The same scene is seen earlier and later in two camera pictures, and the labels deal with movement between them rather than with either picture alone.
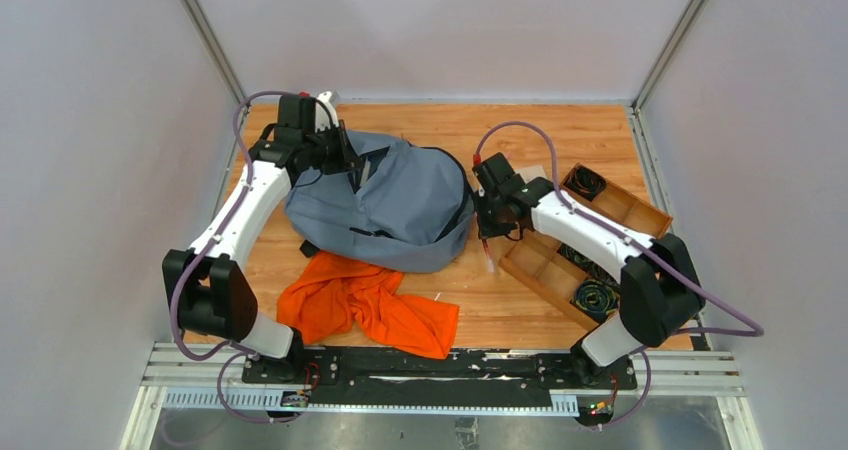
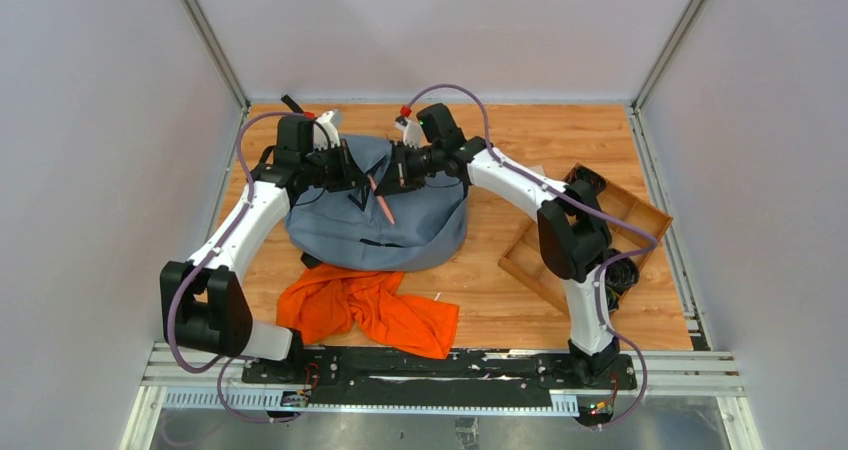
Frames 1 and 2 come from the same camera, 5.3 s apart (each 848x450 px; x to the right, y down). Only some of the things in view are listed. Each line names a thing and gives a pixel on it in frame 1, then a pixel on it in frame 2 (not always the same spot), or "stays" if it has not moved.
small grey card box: (530, 173) stays
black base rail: (468, 378) stays
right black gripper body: (490, 219) -> (414, 164)
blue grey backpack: (403, 206) stays
